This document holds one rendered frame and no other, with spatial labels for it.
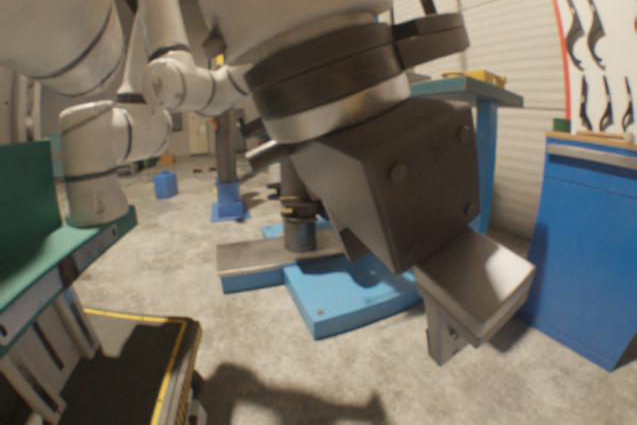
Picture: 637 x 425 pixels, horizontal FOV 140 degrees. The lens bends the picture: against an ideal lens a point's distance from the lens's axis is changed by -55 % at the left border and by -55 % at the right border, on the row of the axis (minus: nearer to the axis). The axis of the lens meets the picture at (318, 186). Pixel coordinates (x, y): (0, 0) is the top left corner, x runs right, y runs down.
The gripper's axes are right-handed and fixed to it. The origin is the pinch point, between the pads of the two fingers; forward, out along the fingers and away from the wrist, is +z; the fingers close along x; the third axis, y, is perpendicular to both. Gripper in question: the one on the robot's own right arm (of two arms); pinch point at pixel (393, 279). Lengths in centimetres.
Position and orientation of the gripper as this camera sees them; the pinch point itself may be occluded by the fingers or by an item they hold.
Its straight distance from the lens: 20.7
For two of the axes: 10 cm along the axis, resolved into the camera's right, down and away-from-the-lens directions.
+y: -8.7, 4.6, -1.7
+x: 3.4, 3.1, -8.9
